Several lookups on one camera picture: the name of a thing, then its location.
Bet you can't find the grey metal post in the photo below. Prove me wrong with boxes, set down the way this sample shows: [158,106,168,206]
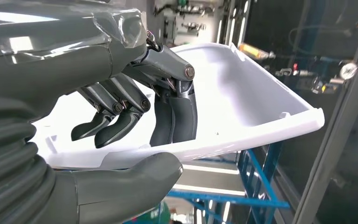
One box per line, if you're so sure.
[291,18,358,224]

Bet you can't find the white round pressure gauge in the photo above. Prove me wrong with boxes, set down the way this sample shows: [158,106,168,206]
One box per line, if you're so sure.
[339,61,358,81]

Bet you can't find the white tool board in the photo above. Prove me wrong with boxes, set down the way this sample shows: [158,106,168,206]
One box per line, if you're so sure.
[152,0,227,47]

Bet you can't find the blue metal shelf rack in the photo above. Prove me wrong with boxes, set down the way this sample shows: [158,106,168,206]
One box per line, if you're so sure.
[166,141,291,224]

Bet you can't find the yellow tool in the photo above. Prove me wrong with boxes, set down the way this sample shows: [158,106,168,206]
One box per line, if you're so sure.
[239,42,275,60]

